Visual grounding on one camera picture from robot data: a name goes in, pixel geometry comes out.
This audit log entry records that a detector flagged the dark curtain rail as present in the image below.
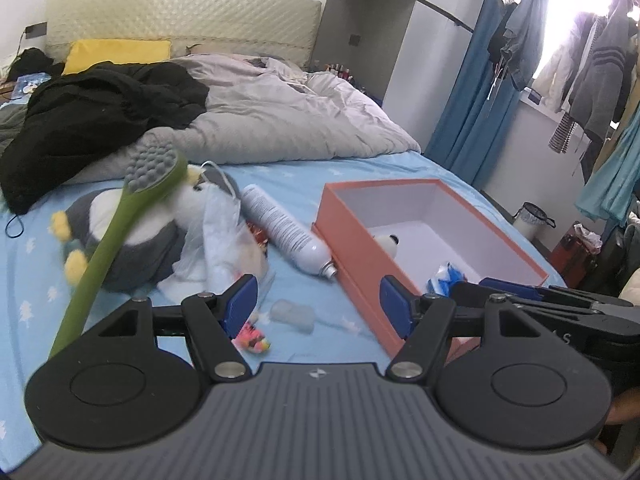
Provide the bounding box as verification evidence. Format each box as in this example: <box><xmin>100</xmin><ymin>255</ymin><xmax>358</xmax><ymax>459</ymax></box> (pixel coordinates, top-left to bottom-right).
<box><xmin>414</xmin><ymin>0</ymin><xmax>477</xmax><ymax>32</ymax></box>

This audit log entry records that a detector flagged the white spray can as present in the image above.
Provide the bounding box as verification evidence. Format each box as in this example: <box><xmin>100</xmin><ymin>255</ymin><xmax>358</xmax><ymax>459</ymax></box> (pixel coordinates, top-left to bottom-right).
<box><xmin>240</xmin><ymin>184</ymin><xmax>340</xmax><ymax>280</ymax></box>

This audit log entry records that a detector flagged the red bag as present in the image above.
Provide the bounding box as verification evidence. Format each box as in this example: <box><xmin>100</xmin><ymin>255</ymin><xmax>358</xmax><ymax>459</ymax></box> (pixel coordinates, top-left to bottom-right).
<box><xmin>555</xmin><ymin>222</ymin><xmax>608</xmax><ymax>289</ymax></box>

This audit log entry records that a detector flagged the black clothing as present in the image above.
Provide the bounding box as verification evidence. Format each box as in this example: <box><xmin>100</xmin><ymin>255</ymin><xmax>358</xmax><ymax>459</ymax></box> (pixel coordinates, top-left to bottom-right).
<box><xmin>0</xmin><ymin>61</ymin><xmax>210</xmax><ymax>215</ymax></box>

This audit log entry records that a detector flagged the grey white penguin plush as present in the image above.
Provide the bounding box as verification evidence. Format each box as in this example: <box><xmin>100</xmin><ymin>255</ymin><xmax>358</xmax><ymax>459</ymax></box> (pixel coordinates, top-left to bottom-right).
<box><xmin>50</xmin><ymin>164</ymin><xmax>241</xmax><ymax>295</ymax></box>

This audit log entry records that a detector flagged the cream hanging jacket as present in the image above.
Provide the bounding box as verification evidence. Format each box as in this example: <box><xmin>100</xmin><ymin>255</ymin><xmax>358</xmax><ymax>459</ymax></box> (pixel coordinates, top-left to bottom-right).
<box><xmin>531</xmin><ymin>45</ymin><xmax>577</xmax><ymax>112</ymax></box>

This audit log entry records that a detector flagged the small white plush toy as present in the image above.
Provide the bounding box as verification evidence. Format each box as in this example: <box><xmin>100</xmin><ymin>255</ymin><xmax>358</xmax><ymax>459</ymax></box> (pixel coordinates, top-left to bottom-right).
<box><xmin>372</xmin><ymin>232</ymin><xmax>402</xmax><ymax>260</ymax></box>

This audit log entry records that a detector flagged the hanging denim garment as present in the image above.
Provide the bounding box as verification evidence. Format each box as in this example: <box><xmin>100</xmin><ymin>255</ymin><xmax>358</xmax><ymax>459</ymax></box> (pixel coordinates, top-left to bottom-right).
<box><xmin>487</xmin><ymin>0</ymin><xmax>552</xmax><ymax>92</ymax></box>

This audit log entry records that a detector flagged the white bin with black liner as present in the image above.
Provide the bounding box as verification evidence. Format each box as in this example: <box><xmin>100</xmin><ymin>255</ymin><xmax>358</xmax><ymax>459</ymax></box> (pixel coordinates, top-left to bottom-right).
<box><xmin>512</xmin><ymin>201</ymin><xmax>557</xmax><ymax>242</ymax></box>

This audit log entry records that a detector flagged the dark grey quilted jacket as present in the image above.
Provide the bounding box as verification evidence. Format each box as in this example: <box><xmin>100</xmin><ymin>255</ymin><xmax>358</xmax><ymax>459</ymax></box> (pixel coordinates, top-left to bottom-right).
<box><xmin>0</xmin><ymin>107</ymin><xmax>32</xmax><ymax>153</ymax></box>

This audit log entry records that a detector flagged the grey duvet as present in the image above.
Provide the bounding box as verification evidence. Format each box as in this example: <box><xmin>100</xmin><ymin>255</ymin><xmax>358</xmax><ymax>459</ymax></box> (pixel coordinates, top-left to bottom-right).
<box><xmin>55</xmin><ymin>52</ymin><xmax>422</xmax><ymax>186</ymax></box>

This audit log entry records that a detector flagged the clear plastic bag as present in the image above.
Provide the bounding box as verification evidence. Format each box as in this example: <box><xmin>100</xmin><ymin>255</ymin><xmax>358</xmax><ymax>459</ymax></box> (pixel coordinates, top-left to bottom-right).
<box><xmin>172</xmin><ymin>187</ymin><xmax>277</xmax><ymax>292</ymax></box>

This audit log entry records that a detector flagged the window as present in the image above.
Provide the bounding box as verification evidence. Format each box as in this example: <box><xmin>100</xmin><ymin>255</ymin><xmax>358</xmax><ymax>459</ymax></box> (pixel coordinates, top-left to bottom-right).
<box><xmin>520</xmin><ymin>0</ymin><xmax>640</xmax><ymax>126</ymax></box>

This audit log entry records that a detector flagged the red printed packet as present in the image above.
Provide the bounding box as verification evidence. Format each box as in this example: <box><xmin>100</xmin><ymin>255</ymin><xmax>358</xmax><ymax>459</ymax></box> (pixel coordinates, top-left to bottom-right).
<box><xmin>247</xmin><ymin>224</ymin><xmax>271</xmax><ymax>253</ymax></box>

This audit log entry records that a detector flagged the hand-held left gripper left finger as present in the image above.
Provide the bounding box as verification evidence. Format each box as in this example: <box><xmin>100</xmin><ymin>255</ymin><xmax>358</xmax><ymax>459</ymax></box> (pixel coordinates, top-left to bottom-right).
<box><xmin>97</xmin><ymin>274</ymin><xmax>259</xmax><ymax>381</ymax></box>

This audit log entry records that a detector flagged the striped hanging sleeve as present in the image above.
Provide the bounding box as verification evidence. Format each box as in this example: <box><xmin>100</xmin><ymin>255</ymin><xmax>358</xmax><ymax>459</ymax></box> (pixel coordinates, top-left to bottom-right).
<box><xmin>547</xmin><ymin>112</ymin><xmax>577</xmax><ymax>154</ymax></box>

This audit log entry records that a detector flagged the blue white packet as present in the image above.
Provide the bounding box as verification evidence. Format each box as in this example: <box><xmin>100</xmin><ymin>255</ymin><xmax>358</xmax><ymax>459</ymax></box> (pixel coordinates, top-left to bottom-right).
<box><xmin>425</xmin><ymin>262</ymin><xmax>469</xmax><ymax>297</ymax></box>

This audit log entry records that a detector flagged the green long-handled bath brush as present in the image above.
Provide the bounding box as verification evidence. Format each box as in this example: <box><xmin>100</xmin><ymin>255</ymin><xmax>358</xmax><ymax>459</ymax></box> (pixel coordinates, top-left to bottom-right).
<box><xmin>47</xmin><ymin>141</ymin><xmax>190</xmax><ymax>361</ymax></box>

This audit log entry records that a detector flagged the blue curtain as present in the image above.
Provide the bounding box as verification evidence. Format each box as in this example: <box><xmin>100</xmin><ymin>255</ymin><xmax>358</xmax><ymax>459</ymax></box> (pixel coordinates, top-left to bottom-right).
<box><xmin>422</xmin><ymin>0</ymin><xmax>551</xmax><ymax>197</ymax></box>

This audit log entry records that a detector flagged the small colourful toy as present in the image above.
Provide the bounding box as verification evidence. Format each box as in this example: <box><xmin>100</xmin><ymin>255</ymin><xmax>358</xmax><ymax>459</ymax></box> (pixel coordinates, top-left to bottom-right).
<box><xmin>232</xmin><ymin>322</ymin><xmax>273</xmax><ymax>354</ymax></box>

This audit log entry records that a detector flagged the person's right hand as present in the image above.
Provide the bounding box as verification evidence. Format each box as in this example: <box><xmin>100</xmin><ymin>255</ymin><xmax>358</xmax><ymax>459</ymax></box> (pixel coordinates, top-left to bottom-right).
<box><xmin>597</xmin><ymin>389</ymin><xmax>640</xmax><ymax>457</ymax></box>

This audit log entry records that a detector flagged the blue printed bed sheet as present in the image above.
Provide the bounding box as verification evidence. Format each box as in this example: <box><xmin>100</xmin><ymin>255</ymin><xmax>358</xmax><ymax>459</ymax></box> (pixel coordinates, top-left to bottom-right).
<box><xmin>0</xmin><ymin>152</ymin><xmax>568</xmax><ymax>461</ymax></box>

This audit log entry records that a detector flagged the grey striped sweater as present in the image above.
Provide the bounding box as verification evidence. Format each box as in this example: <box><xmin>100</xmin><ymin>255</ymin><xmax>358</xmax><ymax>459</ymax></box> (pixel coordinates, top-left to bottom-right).
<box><xmin>567</xmin><ymin>0</ymin><xmax>640</xmax><ymax>145</ymax></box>

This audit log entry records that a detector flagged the yellow pillow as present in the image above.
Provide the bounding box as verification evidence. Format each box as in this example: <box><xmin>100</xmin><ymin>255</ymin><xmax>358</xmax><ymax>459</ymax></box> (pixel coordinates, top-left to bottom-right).
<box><xmin>62</xmin><ymin>39</ymin><xmax>172</xmax><ymax>76</ymax></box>

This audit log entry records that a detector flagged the orange cardboard box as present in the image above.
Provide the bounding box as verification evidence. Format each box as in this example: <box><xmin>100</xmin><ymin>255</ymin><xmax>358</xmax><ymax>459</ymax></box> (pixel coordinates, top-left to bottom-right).
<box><xmin>311</xmin><ymin>178</ymin><xmax>551</xmax><ymax>363</ymax></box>

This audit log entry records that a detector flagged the blue printed pouch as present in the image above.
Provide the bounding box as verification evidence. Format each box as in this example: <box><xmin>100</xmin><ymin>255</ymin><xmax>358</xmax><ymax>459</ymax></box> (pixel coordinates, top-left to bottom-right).
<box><xmin>14</xmin><ymin>74</ymin><xmax>52</xmax><ymax>97</ymax></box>

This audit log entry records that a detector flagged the grey face mask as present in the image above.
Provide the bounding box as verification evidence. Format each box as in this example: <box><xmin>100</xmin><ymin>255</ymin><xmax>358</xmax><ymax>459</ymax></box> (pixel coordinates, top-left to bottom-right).
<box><xmin>200</xmin><ymin>160</ymin><xmax>244</xmax><ymax>207</ymax></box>

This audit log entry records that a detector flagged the row of small bottles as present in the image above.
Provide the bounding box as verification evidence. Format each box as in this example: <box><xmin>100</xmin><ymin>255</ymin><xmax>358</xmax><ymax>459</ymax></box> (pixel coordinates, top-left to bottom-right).
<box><xmin>322</xmin><ymin>62</ymin><xmax>368</xmax><ymax>93</ymax></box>

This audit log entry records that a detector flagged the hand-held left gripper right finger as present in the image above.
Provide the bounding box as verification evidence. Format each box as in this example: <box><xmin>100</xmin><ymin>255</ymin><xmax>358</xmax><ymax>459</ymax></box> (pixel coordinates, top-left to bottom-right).
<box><xmin>379</xmin><ymin>275</ymin><xmax>546</xmax><ymax>380</ymax></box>

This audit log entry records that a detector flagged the teal hanging garment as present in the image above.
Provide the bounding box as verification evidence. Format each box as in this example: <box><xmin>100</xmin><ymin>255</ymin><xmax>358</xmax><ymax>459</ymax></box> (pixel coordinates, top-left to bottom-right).
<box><xmin>575</xmin><ymin>109</ymin><xmax>640</xmax><ymax>227</ymax></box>

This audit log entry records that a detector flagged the clear silicone piece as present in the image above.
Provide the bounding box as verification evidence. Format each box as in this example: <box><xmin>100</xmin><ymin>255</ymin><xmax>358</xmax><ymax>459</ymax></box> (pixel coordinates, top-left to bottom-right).
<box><xmin>270</xmin><ymin>299</ymin><xmax>319</xmax><ymax>335</ymax></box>

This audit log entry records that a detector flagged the dark cloth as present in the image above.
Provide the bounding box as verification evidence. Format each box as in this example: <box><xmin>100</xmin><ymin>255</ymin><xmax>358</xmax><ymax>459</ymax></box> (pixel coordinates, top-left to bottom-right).
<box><xmin>11</xmin><ymin>47</ymin><xmax>55</xmax><ymax>80</ymax></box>

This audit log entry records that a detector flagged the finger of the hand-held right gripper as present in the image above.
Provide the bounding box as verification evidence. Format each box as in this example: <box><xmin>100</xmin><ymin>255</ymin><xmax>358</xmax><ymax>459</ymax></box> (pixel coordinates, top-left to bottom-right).
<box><xmin>480</xmin><ymin>276</ymin><xmax>640</xmax><ymax>312</ymax></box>
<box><xmin>449</xmin><ymin>281</ymin><xmax>597</xmax><ymax>322</ymax></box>

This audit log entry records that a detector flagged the cream quilted headboard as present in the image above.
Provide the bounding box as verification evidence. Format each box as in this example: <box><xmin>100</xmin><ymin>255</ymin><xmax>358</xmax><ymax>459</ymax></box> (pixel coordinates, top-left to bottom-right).
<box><xmin>45</xmin><ymin>0</ymin><xmax>322</xmax><ymax>72</ymax></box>

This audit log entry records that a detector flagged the white wall cabinet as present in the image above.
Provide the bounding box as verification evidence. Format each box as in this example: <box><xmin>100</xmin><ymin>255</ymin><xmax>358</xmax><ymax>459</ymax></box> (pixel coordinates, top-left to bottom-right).
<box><xmin>314</xmin><ymin>0</ymin><xmax>497</xmax><ymax>107</ymax></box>

